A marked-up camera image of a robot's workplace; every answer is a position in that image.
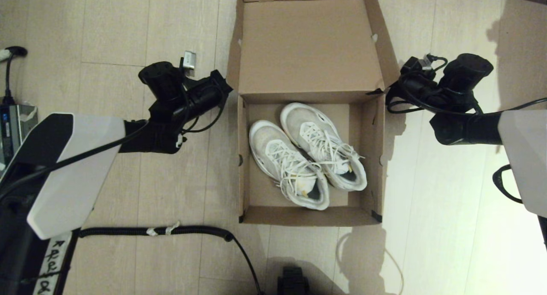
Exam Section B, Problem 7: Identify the brown cardboard shoe box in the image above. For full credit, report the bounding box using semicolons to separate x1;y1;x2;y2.
226;0;401;227

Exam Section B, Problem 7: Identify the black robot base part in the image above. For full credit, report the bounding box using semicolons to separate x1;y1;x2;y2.
277;266;309;295

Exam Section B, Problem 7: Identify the white lace-up sneaker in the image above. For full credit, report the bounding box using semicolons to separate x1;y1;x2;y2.
249;120;330;211
280;102;368;192

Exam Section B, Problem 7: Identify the grey metal power supply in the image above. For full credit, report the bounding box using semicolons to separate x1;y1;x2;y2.
0;103;38;164

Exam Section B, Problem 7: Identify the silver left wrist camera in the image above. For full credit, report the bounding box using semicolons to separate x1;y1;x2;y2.
180;50;197;71

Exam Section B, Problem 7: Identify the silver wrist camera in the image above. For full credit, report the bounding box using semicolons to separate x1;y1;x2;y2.
402;53;448;84
180;50;197;71

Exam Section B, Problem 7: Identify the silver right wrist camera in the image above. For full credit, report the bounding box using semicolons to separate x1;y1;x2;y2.
402;53;448;84

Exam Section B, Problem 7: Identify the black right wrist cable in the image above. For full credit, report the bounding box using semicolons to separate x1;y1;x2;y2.
386;56;547;116

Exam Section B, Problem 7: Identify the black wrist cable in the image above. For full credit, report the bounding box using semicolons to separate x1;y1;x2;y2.
0;83;226;199
386;56;547;116

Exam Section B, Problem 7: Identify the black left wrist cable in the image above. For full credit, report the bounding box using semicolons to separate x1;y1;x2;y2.
0;83;226;199

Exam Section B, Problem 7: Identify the black power cord with plug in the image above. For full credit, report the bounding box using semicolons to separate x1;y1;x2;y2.
0;46;29;106

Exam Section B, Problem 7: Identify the black coiled cable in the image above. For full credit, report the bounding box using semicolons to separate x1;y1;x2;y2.
75;226;265;295

